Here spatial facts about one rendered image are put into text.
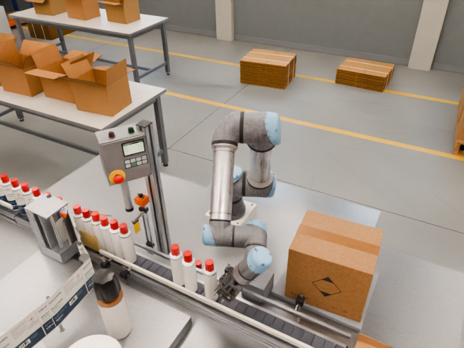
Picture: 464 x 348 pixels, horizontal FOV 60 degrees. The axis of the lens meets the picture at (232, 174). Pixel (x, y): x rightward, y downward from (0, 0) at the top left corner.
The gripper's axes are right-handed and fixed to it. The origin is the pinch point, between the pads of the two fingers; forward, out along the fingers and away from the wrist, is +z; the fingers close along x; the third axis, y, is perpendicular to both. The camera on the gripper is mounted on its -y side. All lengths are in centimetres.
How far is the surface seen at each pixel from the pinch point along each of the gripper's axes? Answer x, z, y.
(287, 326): 25.9, -8.6, -1.7
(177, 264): -19.7, 2.3, 1.8
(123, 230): -45.3, 10.7, 1.6
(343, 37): -57, 107, -542
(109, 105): -138, 87, -112
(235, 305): 7.5, 2.1, -0.7
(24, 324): -45, 14, 49
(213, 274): -7.2, -8.0, 1.7
